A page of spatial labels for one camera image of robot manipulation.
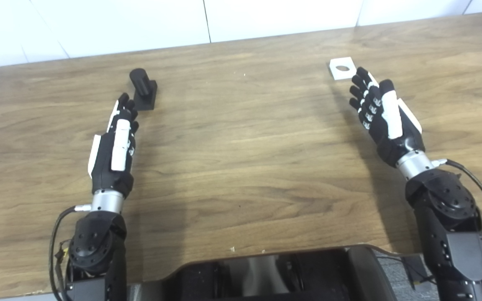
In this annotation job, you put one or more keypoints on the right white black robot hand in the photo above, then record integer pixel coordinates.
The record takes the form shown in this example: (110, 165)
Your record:
(404, 138)

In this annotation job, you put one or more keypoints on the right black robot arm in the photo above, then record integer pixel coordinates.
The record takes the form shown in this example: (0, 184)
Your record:
(454, 217)

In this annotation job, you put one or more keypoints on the black robot torso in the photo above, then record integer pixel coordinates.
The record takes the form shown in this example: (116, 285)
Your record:
(266, 278)

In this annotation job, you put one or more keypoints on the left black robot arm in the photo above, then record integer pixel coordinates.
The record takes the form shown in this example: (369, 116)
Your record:
(94, 246)

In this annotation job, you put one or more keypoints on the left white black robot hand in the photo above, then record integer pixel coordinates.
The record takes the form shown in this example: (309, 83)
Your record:
(115, 167)

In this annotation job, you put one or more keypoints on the white square piece with hole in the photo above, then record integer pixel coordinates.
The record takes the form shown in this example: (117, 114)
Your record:
(347, 75)

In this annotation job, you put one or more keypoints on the black peg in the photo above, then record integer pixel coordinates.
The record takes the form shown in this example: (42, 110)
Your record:
(142, 97)

